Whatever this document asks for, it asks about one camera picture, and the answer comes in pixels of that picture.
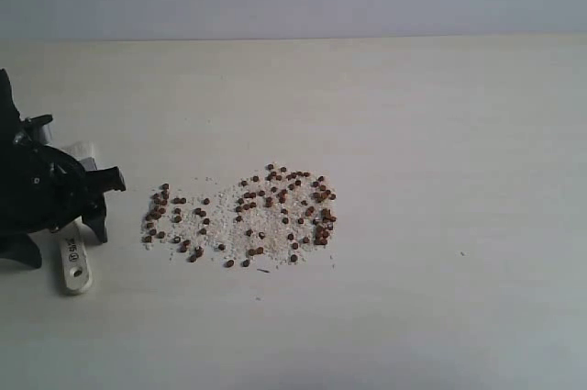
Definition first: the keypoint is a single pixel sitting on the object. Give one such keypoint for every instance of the white wooden paint brush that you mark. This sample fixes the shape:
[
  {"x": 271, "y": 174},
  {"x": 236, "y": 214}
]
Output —
[{"x": 77, "y": 274}]

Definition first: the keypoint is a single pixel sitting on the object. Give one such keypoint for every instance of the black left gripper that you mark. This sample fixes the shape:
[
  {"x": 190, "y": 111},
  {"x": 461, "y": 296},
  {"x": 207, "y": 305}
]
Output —
[{"x": 44, "y": 187}]

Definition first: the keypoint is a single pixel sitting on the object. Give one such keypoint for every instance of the brown beans and grain pile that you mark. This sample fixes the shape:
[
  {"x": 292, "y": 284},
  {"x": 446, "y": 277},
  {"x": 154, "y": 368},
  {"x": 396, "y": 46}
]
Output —
[{"x": 276, "y": 214}]

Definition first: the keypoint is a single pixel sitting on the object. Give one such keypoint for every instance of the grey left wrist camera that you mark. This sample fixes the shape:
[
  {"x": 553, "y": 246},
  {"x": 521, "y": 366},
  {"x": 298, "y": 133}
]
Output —
[{"x": 38, "y": 128}]

